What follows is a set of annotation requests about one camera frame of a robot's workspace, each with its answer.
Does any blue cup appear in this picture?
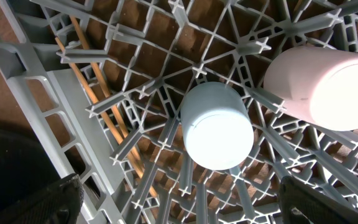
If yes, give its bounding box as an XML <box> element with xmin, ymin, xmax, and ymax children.
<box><xmin>180</xmin><ymin>82</ymin><xmax>254</xmax><ymax>170</ymax></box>

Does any round black serving tray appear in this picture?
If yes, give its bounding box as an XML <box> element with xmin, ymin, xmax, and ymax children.
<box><xmin>0</xmin><ymin>130</ymin><xmax>60</xmax><ymax>211</ymax></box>

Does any grey dishwasher rack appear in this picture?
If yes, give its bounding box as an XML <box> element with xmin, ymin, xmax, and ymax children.
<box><xmin>0</xmin><ymin>0</ymin><xmax>358</xmax><ymax>223</ymax></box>

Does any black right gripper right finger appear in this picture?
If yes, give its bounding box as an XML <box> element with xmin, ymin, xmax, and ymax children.
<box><xmin>278</xmin><ymin>175</ymin><xmax>358</xmax><ymax>224</ymax></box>

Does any wooden chopstick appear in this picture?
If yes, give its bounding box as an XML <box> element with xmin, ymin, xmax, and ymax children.
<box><xmin>70</xmin><ymin>16</ymin><xmax>141</xmax><ymax>162</ymax></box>
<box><xmin>53</xmin><ymin>36</ymin><xmax>158</xmax><ymax>198</ymax></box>

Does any pink cup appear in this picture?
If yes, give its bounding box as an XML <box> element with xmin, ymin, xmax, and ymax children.
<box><xmin>264</xmin><ymin>46</ymin><xmax>358</xmax><ymax>131</ymax></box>

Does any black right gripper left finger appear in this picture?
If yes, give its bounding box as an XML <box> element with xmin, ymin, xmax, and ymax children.
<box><xmin>0</xmin><ymin>173</ymin><xmax>84</xmax><ymax>224</ymax></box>

